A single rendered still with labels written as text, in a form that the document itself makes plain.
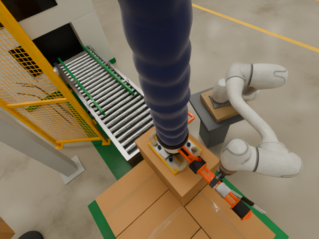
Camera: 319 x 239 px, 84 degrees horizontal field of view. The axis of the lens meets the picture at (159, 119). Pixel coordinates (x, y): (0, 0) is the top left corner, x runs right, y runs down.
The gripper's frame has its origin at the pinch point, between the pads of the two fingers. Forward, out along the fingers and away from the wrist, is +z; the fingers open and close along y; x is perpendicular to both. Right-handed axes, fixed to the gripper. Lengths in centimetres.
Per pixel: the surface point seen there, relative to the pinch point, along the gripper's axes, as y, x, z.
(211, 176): 0.2, -5.9, 12.8
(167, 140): 9.6, -36.0, -6.2
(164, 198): 30, -26, 67
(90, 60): -9, -279, 70
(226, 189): -0.8, 5.5, 12.7
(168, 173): 18.0, -29.7, 27.1
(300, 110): -198, -5, 122
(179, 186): 17.9, -17.5, 27.1
